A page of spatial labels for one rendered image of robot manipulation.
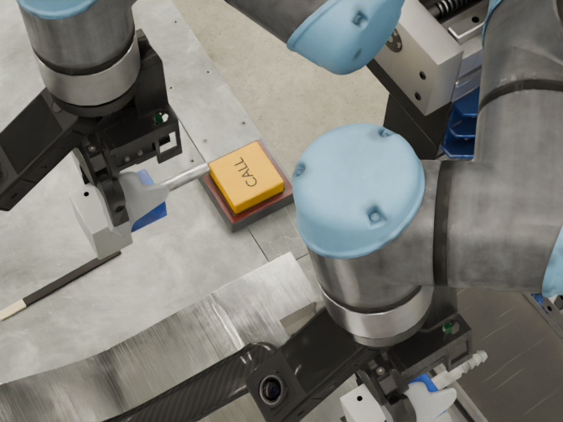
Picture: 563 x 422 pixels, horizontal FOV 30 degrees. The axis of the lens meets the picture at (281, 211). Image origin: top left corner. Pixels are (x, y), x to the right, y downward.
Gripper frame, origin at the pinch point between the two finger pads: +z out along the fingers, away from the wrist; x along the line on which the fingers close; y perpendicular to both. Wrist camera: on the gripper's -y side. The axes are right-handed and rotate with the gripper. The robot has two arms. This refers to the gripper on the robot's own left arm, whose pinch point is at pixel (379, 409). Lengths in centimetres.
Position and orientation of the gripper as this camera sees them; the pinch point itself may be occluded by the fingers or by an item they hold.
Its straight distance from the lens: 90.2
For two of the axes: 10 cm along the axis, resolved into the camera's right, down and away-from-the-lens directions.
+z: 1.7, 5.1, 8.4
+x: -4.9, -7.0, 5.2
